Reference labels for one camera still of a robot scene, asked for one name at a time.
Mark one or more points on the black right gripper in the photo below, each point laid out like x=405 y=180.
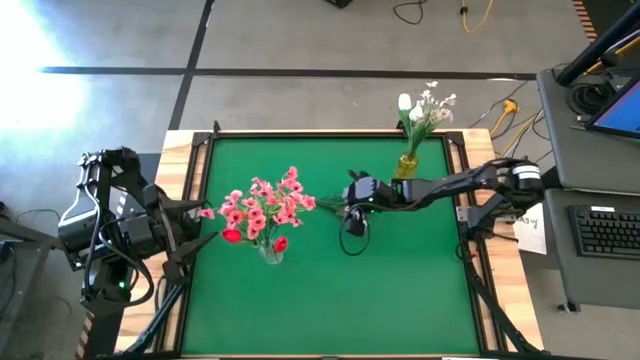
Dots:
x=372 y=194

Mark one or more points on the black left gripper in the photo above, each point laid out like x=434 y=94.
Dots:
x=160 y=230

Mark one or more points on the red artificial tulip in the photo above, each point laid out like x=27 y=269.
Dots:
x=280 y=244
x=231 y=235

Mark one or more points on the clear ribbed glass vase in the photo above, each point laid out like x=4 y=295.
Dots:
x=271 y=256

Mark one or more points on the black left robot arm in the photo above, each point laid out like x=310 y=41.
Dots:
x=117 y=159

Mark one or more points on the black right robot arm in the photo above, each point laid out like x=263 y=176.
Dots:
x=450 y=185

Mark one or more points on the yellow glass vase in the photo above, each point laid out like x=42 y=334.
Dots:
x=406 y=169

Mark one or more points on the green table mat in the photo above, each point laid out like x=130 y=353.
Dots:
x=340 y=310

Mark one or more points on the gray metal stand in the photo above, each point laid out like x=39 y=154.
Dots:
x=40 y=239

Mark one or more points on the white paper sheet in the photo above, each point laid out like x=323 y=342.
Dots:
x=532 y=235

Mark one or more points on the gray desk with laptop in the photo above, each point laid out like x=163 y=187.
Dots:
x=590 y=160

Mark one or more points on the black keyboard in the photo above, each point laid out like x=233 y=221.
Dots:
x=605 y=232

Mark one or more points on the gray desk with keyboard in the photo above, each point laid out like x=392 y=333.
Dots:
x=600 y=280

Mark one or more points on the black slanted pole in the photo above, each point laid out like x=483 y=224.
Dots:
x=595 y=50

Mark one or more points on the laptop with blue screen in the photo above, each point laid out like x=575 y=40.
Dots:
x=625 y=112

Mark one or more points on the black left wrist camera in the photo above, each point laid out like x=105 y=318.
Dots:
x=134 y=230

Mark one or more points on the black diagonal frame strut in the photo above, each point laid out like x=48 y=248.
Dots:
x=495 y=311
x=161 y=310

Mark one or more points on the black table frame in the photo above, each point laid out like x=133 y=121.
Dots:
x=455 y=140

